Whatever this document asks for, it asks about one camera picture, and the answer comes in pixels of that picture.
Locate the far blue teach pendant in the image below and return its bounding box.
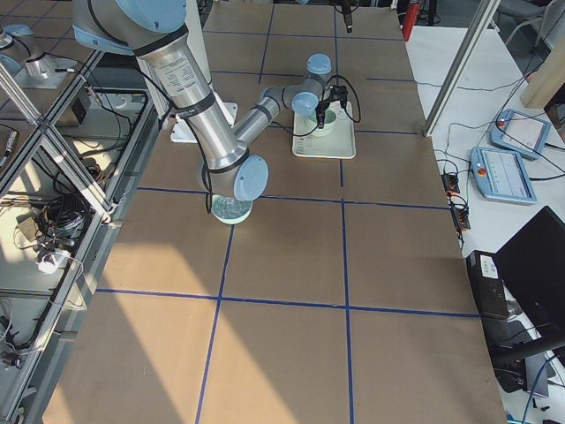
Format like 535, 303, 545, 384
490, 109, 551, 160

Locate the red fire extinguisher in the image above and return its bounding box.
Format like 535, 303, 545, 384
402, 0, 420, 42

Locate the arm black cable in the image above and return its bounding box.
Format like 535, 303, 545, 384
326, 74, 362, 124

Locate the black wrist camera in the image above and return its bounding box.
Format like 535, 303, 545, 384
329, 85, 348, 110

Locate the cream bear serving tray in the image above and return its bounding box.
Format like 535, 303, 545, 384
292, 102, 356, 159

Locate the white camera pole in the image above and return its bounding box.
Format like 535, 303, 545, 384
185, 0, 213, 87

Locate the black laptop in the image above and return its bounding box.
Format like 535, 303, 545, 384
494, 206, 564, 336

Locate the black box with label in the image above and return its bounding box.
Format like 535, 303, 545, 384
466, 250, 509, 320

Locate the green bowl with ice cubes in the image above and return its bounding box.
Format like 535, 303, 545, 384
211, 194, 253, 225

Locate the near blue teach pendant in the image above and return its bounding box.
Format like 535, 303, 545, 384
470, 147, 537, 205

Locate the aluminium frame post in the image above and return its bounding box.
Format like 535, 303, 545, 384
423, 0, 501, 137

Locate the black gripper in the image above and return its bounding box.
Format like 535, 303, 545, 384
335, 0, 352, 33
315, 87, 333, 127

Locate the green bowl on tray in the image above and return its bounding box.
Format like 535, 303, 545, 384
306, 124, 335, 138

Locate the blue teach pendant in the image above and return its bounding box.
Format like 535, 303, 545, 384
470, 147, 537, 205
490, 109, 551, 160

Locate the black power strip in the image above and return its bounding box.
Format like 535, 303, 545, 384
441, 172, 471, 232

